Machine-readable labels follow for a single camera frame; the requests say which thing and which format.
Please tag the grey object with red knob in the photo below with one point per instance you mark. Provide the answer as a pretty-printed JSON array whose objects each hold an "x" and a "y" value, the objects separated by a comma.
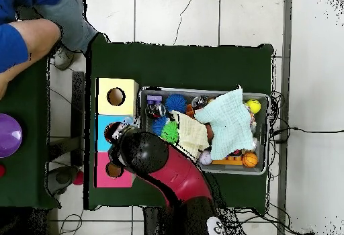
[{"x": 63, "y": 178}]

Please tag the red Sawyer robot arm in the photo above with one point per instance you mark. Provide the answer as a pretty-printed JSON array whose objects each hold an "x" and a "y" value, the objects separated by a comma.
[{"x": 182, "y": 178}]

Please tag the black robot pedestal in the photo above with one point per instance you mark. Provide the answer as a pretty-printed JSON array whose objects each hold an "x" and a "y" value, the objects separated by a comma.
[{"x": 161, "y": 224}]

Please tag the blue spiky rubber ball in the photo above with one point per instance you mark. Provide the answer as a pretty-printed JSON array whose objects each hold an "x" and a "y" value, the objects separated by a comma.
[
  {"x": 158, "y": 125},
  {"x": 175, "y": 103}
]

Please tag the white toy baseball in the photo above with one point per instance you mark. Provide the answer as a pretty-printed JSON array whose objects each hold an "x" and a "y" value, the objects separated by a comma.
[{"x": 204, "y": 157}]

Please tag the dark green table cloth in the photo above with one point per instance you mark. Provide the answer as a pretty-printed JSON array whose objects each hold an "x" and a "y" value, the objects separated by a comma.
[
  {"x": 188, "y": 65},
  {"x": 27, "y": 178}
]

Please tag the small red ball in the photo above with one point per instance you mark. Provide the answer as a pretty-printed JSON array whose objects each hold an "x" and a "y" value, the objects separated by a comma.
[{"x": 2, "y": 171}]

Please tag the yellow smiley ball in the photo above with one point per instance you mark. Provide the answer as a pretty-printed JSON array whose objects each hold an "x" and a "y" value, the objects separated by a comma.
[{"x": 254, "y": 106}]

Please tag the wooden box with three holes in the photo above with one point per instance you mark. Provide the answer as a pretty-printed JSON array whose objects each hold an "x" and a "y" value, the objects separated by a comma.
[{"x": 129, "y": 106}]

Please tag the purple ball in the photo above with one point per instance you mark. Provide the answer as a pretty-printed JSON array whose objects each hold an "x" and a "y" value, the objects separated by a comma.
[{"x": 9, "y": 135}]

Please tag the orange toy basketball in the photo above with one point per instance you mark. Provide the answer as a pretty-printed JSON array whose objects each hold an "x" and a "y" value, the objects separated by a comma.
[{"x": 250, "y": 160}]

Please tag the large green spiky ball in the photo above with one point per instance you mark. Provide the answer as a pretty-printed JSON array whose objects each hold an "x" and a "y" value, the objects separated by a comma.
[{"x": 169, "y": 132}]

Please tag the person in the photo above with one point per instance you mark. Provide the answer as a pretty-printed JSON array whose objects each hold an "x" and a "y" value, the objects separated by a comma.
[{"x": 70, "y": 22}]

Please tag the bottle with blue label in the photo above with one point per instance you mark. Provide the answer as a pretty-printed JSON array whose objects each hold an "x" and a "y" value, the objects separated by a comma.
[{"x": 127, "y": 120}]

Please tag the person's forearm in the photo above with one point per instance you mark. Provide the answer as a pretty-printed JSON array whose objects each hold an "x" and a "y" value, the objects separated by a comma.
[{"x": 37, "y": 39}]

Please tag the crushed black drink can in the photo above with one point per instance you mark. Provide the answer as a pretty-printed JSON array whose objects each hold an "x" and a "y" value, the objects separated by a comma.
[{"x": 155, "y": 111}]

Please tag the cream waffle cloth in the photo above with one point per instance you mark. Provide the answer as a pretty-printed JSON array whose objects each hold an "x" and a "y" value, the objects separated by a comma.
[{"x": 192, "y": 133}]

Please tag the black upright panel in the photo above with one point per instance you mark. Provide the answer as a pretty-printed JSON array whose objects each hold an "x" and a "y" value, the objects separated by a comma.
[{"x": 78, "y": 98}]

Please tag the light blue waffle cloth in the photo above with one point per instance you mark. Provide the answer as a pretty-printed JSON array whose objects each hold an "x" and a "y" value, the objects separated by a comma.
[{"x": 231, "y": 122}]

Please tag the purple toy brick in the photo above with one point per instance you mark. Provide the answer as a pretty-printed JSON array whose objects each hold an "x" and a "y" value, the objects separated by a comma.
[{"x": 154, "y": 99}]

